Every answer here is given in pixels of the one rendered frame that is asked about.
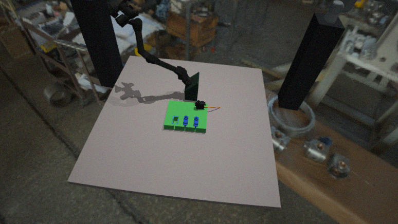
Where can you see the green flat panel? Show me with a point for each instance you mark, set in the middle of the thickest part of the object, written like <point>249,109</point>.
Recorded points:
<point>184,116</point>

